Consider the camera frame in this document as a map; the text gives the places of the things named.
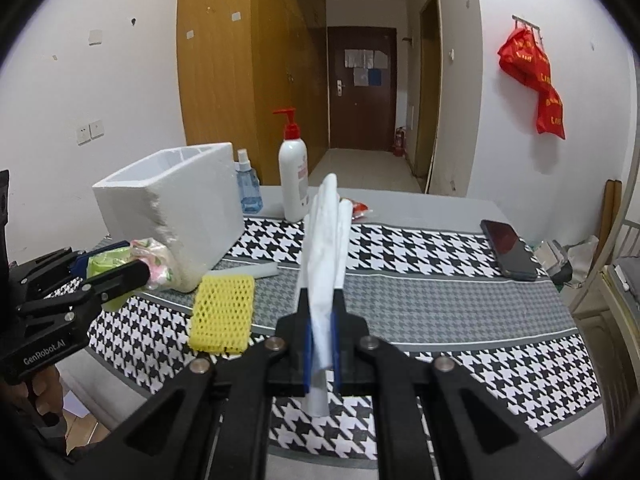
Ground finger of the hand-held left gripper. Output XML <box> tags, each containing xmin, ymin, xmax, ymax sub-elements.
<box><xmin>17</xmin><ymin>259</ymin><xmax>151</xmax><ymax>320</ymax></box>
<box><xmin>9</xmin><ymin>241</ymin><xmax>132</xmax><ymax>291</ymax></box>

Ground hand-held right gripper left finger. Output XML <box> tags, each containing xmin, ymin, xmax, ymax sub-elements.
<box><xmin>85</xmin><ymin>292</ymin><xmax>313</xmax><ymax>480</ymax></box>

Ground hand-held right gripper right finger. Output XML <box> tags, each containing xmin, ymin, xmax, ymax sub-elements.
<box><xmin>330</xmin><ymin>292</ymin><xmax>582</xmax><ymax>480</ymax></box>

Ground green pink plastic wrapper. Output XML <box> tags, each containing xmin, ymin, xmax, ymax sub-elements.
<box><xmin>86</xmin><ymin>237</ymin><xmax>176</xmax><ymax>313</ymax></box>

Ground yellow foam fruit net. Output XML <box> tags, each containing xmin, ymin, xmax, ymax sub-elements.
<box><xmin>187</xmin><ymin>274</ymin><xmax>256</xmax><ymax>353</ymax></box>

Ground white foam box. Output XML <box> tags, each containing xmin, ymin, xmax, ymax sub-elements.
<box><xmin>92</xmin><ymin>142</ymin><xmax>246</xmax><ymax>292</ymax></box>

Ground person's left hand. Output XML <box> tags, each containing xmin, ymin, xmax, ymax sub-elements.
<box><xmin>27</xmin><ymin>365</ymin><xmax>64</xmax><ymax>428</ymax></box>

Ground houndstooth cloth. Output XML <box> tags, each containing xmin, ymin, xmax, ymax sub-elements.
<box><xmin>87</xmin><ymin>216</ymin><xmax>601</xmax><ymax>461</ymax></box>

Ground blue spray bottle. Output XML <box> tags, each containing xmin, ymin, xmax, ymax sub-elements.
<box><xmin>235</xmin><ymin>148</ymin><xmax>264</xmax><ymax>213</ymax></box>

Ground white pump bottle red cap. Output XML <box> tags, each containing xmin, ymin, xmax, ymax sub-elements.
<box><xmin>272</xmin><ymin>106</ymin><xmax>310</xmax><ymax>223</ymax></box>

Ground grey table cover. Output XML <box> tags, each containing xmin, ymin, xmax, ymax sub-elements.
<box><xmin>65</xmin><ymin>185</ymin><xmax>608</xmax><ymax>471</ymax></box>

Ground black smartphone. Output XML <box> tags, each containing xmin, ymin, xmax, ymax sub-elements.
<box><xmin>480</xmin><ymin>219</ymin><xmax>538</xmax><ymax>282</ymax></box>

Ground wooden wardrobe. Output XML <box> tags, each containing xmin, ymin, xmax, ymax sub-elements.
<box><xmin>176</xmin><ymin>0</ymin><xmax>328</xmax><ymax>186</ymax></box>

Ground dark brown door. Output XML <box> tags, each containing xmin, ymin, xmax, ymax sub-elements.
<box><xmin>327</xmin><ymin>26</ymin><xmax>397</xmax><ymax>151</ymax></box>

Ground wooden side door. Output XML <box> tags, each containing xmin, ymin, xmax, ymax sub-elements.
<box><xmin>417</xmin><ymin>0</ymin><xmax>443</xmax><ymax>181</ymax></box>

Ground white paper notices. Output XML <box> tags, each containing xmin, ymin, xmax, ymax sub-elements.
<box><xmin>344</xmin><ymin>48</ymin><xmax>390</xmax><ymax>86</ymax></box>

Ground grey folded bedding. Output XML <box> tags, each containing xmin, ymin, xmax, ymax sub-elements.
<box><xmin>612</xmin><ymin>255</ymin><xmax>640</xmax><ymax>311</ymax></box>

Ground wooden board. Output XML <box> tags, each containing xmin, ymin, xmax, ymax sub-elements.
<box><xmin>603</xmin><ymin>180</ymin><xmax>623</xmax><ymax>261</ymax></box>

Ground red plastic bags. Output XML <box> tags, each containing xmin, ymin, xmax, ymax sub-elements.
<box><xmin>497</xmin><ymin>27</ymin><xmax>567</xmax><ymax>140</ymax></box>

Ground white bunk bed frame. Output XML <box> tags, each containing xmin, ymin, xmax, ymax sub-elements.
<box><xmin>570</xmin><ymin>210</ymin><xmax>640</xmax><ymax>411</ymax></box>

